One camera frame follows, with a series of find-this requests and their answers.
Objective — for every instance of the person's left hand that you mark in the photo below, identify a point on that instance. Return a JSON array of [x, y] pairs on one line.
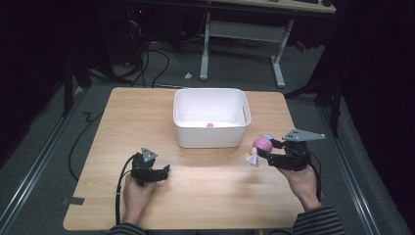
[[137, 202]]

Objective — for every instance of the grey tape piece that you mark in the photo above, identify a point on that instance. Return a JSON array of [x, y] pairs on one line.
[[73, 201]]

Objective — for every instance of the person's right hand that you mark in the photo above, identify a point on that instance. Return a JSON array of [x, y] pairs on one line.
[[303, 186]]

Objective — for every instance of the desk with white legs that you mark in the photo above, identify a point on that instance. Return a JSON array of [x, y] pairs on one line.
[[243, 31]]

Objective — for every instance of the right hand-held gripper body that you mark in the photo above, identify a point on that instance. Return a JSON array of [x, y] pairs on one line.
[[297, 156]]

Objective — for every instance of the metal floor rail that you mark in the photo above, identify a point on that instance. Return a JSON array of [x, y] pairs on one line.
[[36, 163], [349, 169]]

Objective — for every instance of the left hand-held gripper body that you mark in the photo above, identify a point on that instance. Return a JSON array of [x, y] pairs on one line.
[[143, 171]]

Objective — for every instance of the pink bone toy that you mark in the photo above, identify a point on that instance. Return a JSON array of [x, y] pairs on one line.
[[209, 125]]

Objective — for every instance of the white plastic bin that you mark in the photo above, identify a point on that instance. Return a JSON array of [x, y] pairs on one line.
[[211, 117]]

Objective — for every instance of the pink candy-shaped toy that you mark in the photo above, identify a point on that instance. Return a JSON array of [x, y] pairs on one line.
[[262, 145]]

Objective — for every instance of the black metal stand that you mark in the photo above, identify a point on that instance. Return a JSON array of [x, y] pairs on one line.
[[68, 88], [336, 107]]

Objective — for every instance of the small white floor scrap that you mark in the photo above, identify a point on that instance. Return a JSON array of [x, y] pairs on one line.
[[188, 76]]

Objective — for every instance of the black computer tower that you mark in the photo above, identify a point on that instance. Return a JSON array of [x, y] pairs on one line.
[[133, 29]]

